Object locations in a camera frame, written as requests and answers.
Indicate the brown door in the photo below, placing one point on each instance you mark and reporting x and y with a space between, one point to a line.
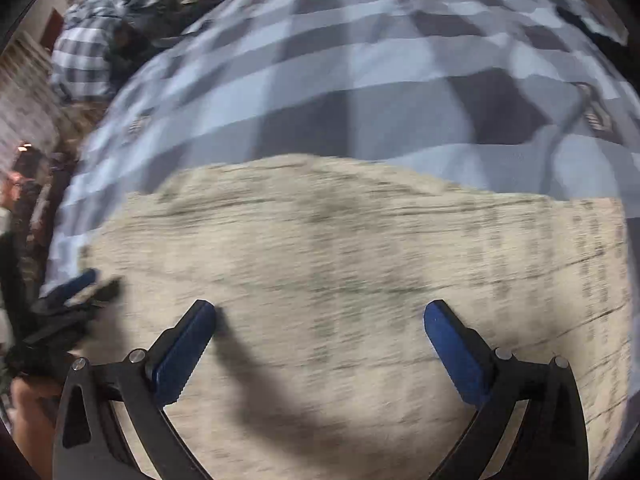
50 30

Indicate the dark clutter pile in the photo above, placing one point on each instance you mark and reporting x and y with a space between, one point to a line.
25 220

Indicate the blue grey checked blanket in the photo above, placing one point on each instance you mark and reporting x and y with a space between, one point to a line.
350 75

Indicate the crumpled plaid cloth pile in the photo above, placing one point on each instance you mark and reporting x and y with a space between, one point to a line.
80 62

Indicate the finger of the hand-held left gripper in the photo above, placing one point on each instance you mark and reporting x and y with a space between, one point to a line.
75 282
97 292

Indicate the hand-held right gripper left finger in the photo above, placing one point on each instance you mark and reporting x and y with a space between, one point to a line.
185 350

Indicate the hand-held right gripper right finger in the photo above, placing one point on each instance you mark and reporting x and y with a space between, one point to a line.
452 347

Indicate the cream plaid jacket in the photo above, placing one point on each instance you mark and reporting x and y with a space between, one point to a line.
375 285

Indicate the person's left forearm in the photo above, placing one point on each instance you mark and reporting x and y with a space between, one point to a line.
35 420

